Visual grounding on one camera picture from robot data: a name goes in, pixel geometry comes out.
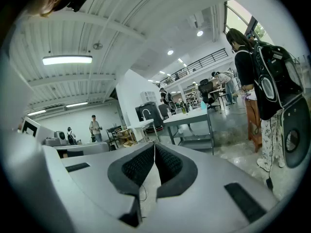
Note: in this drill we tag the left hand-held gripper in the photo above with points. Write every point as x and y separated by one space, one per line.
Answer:
30 127

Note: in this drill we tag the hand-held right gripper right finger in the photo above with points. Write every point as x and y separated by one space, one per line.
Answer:
206 178

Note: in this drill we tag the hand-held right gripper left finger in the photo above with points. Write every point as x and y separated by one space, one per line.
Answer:
102 173

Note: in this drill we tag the olive glass pump bottle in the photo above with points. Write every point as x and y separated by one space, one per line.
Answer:
183 108

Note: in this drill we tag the black metal cart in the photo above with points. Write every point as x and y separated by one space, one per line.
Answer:
114 135

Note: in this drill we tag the small white washbasin metal stand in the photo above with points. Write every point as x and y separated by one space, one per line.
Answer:
142 126

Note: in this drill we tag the white washbasin on dark stand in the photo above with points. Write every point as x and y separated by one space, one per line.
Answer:
187 119

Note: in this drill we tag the white gooseneck faucet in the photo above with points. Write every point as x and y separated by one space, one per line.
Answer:
145 111

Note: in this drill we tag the long ceiling lamp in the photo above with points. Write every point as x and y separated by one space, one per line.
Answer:
66 60

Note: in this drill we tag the large black machine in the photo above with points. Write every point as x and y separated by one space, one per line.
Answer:
151 113

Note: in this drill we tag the black office chair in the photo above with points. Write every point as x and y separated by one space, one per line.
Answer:
206 91

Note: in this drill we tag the black mezzanine railing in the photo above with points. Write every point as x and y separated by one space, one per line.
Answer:
194 64

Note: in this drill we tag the round ceiling light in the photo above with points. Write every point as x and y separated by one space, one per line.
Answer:
199 33
170 52

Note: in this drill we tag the white wall cabinet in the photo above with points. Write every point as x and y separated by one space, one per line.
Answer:
147 97

